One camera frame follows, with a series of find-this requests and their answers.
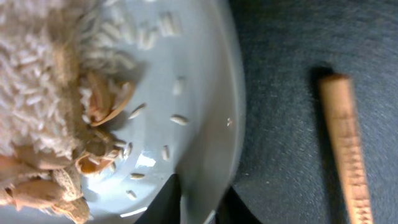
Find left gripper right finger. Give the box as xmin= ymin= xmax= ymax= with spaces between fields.
xmin=215 ymin=187 xmax=261 ymax=224

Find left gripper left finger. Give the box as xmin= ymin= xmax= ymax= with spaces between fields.
xmin=135 ymin=174 xmax=181 ymax=224

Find grey plate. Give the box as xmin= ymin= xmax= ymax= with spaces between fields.
xmin=0 ymin=0 xmax=247 ymax=224

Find wooden chopstick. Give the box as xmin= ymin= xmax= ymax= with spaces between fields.
xmin=318 ymin=73 xmax=374 ymax=224

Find rice and peanut scraps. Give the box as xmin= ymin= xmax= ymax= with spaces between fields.
xmin=0 ymin=0 xmax=190 ymax=224

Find round black tray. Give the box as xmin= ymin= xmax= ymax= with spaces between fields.
xmin=229 ymin=0 xmax=397 ymax=223

